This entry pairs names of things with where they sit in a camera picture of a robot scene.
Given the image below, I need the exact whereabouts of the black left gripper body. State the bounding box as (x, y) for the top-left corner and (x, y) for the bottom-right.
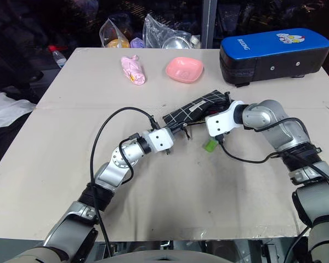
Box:
(169, 125), (184, 137)

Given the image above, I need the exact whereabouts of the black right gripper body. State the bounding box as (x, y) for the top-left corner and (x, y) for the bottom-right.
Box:
(207, 100), (232, 119)

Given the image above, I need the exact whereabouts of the black white-grid pouch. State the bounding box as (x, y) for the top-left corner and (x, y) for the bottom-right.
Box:
(162, 88), (232, 141)

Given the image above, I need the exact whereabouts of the green highlighter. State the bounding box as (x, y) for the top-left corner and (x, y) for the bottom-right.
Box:
(203, 139), (218, 153)

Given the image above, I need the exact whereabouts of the pink plastic bowl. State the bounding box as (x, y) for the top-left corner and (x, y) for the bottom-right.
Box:
(165, 56), (205, 84)

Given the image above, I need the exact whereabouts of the blue and black box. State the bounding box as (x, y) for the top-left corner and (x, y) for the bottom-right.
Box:
(219, 27), (329, 89)

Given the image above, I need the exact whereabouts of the pink crumpled cloth toy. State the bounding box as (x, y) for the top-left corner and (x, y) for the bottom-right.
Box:
(120, 54), (147, 86)

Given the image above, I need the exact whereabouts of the metal bowl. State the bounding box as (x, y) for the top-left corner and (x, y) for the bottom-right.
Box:
(161, 36), (193, 50)

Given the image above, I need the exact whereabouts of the grey metal pole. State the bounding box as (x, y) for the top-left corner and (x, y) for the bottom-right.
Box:
(201, 0), (218, 49)

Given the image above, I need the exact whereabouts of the purple plastic object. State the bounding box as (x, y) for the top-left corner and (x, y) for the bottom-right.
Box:
(129, 36), (145, 50)

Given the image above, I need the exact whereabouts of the clear plastic bag with bowl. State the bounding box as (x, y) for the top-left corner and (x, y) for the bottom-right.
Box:
(141, 13), (201, 50)

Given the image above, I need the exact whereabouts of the clear plastic bag with fruit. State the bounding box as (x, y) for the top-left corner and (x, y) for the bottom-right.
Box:
(99, 17), (133, 50)

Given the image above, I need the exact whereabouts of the clear water bottle red cap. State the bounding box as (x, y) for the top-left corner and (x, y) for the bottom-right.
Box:
(48, 44), (67, 70)

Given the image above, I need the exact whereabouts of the white plastic bag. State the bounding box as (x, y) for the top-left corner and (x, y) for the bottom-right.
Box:
(0, 91), (38, 130)

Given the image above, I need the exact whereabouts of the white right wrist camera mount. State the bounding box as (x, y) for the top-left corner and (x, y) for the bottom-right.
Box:
(205, 100), (244, 137)

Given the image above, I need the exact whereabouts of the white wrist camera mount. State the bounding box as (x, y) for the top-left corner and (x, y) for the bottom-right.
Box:
(149, 127), (175, 153)
(205, 100), (244, 137)

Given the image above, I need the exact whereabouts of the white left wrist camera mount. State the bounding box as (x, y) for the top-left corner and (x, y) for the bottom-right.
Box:
(149, 127), (175, 153)

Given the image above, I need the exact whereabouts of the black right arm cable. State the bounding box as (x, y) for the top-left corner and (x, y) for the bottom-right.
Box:
(217, 117), (329, 198)

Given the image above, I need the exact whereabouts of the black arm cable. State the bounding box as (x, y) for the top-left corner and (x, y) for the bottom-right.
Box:
(89, 106), (160, 258)
(217, 117), (329, 198)

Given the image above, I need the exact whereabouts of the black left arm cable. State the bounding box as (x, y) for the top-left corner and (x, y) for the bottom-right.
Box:
(89, 106), (160, 258)

